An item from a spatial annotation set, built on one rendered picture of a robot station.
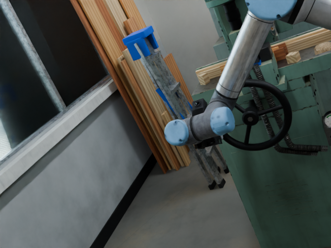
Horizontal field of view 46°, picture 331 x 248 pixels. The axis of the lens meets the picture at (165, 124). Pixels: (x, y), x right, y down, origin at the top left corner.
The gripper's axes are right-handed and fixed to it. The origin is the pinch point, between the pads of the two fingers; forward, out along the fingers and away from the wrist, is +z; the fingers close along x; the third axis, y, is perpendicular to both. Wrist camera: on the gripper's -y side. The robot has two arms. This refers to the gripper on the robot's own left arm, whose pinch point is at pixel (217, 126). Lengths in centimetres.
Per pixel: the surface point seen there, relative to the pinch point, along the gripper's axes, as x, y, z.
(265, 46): 22.3, -24.6, 10.4
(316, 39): 38, -26, 33
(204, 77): -9.1, -24.8, 23.9
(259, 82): 18.8, -10.5, 1.0
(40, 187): -124, 3, 27
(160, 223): -89, 42, 89
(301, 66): 31.1, -15.0, 20.5
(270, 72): 21.5, -14.7, 9.3
